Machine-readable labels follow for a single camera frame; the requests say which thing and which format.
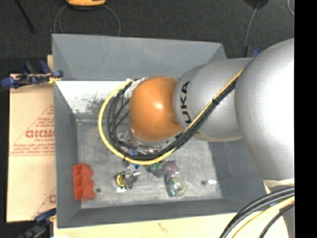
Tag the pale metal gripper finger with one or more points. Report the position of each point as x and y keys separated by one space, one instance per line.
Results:
x=136 y=174
x=128 y=180

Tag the yellow and black round thing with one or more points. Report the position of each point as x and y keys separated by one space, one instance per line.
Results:
x=120 y=180

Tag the purple toy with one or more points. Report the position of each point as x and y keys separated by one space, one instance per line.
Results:
x=171 y=167

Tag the clear glass round thing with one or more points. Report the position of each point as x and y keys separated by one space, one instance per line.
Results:
x=176 y=187

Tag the red toy brick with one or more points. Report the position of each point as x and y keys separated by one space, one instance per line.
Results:
x=83 y=182

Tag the small white oval thing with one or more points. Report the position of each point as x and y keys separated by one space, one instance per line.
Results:
x=212 y=182

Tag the grey metal bin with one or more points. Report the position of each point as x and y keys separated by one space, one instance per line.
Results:
x=119 y=58

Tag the brown cardboard board, red print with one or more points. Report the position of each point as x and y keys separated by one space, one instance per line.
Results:
x=29 y=113

